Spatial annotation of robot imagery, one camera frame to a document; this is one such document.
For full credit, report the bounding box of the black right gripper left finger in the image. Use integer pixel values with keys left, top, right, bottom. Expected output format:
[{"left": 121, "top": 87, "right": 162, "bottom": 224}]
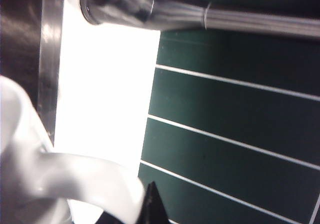
[{"left": 96, "top": 209, "right": 125, "bottom": 224}]

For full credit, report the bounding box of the grey metal faucet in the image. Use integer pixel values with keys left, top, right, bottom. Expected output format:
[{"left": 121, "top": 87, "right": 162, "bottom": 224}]
[{"left": 79, "top": 0, "right": 320, "bottom": 40}]

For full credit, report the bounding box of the black kitchen sink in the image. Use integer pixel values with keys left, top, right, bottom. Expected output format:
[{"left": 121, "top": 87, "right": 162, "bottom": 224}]
[{"left": 0, "top": 0, "right": 66, "bottom": 146}]

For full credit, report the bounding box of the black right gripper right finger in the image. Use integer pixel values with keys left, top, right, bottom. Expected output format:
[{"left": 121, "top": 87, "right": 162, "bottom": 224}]
[{"left": 136, "top": 180, "right": 173, "bottom": 224}]

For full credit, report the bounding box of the white mug with green logo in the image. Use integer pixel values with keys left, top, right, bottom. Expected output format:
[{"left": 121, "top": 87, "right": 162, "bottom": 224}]
[{"left": 0, "top": 75, "right": 146, "bottom": 224}]

